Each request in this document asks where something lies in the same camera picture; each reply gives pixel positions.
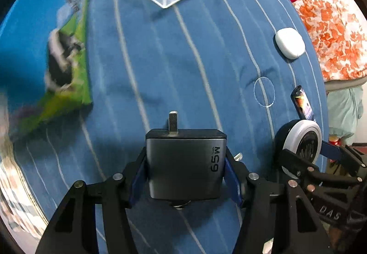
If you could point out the teal cloth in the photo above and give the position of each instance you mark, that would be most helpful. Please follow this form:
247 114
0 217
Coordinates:
342 110

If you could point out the grey power charger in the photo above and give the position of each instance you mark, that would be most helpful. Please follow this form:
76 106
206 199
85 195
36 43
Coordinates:
183 168

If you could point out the black tin with white rim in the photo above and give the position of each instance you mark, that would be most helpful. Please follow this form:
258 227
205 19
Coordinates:
304 139

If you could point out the black printed lighter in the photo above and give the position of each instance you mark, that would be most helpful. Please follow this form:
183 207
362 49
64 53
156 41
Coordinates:
302 105

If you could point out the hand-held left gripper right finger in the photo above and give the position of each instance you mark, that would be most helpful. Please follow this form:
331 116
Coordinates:
232 179

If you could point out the blue cardboard box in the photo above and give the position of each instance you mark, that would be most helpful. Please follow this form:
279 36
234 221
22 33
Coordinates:
43 42

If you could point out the orange floral blanket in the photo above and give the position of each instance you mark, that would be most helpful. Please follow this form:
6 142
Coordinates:
332 30

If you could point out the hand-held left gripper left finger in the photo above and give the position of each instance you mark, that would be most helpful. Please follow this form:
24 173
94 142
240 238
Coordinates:
137 176

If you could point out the white earbud case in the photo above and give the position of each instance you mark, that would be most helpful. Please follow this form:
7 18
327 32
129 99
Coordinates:
289 43

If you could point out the plaid bed sheet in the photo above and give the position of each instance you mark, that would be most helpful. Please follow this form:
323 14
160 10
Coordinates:
17 199

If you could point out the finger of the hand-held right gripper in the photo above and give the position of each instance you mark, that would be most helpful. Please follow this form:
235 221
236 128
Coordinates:
332 150
298 165

